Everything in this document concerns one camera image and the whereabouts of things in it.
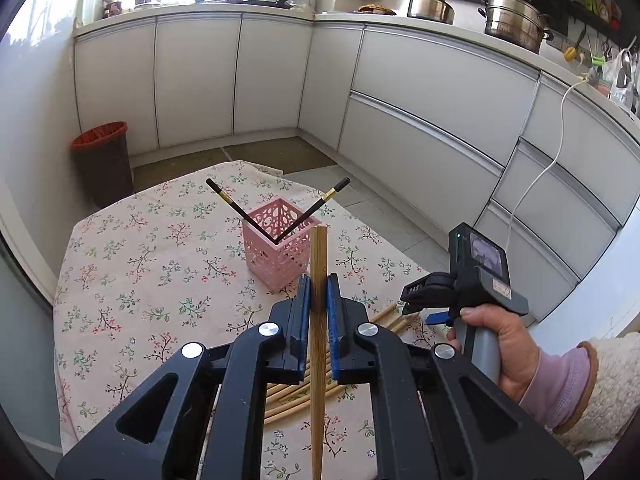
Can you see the steel kettle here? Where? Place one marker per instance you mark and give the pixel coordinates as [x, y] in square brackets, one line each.
[430, 5]

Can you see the black chopstick gold band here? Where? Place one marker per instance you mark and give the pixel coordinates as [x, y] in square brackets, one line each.
[225, 197]
[330, 192]

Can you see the hanging kitchen tools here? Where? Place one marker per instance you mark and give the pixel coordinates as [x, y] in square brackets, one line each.
[571, 52]

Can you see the light wooden chopstick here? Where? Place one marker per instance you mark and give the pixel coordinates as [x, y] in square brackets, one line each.
[320, 250]

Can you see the plate of food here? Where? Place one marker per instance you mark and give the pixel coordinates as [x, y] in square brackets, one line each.
[377, 9]

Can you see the olive floor mat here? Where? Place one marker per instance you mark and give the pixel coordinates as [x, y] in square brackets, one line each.
[280, 152]
[175, 165]

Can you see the steel steamer pot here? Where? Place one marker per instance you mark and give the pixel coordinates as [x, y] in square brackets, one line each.
[515, 22]

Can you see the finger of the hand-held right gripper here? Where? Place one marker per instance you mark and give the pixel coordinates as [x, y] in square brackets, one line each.
[425, 291]
[440, 318]

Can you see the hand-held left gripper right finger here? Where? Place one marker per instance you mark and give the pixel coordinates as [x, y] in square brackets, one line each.
[332, 310]

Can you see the floral tablecloth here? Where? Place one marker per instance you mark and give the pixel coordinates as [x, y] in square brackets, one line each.
[150, 270]

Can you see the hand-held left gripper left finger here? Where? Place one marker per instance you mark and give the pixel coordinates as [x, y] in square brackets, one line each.
[303, 310]

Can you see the pink perforated utensil holder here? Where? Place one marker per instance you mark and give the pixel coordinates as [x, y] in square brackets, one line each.
[280, 270]

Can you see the bunch of wooden chopsticks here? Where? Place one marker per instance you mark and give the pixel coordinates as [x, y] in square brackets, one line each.
[285, 400]

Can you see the white kitchen base cabinets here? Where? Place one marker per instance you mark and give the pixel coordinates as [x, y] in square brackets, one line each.
[425, 110]

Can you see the brown trash bin red liner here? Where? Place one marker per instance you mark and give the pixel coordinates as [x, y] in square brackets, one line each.
[105, 170]

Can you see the wall shelf with bottles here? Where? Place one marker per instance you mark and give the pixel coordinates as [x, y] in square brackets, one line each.
[597, 5]

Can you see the person's right hand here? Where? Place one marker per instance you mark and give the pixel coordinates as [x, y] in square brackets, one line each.
[515, 355]

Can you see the person's right forearm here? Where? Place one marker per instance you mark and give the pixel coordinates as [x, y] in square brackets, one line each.
[580, 385]

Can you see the white plastic bag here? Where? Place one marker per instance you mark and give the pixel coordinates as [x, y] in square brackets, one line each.
[622, 80]

